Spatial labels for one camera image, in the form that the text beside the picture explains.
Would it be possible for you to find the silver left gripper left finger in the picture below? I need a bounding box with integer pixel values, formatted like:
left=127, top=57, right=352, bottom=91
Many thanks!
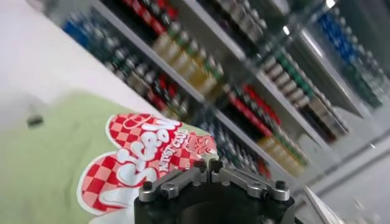
left=138, top=160, right=210, bottom=203

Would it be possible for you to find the light green printed t-shirt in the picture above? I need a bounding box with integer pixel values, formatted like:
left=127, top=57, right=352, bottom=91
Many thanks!
left=0, top=91, right=220, bottom=224

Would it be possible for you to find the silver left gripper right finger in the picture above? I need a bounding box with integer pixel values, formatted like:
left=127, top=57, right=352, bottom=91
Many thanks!
left=209, top=159, right=291, bottom=202

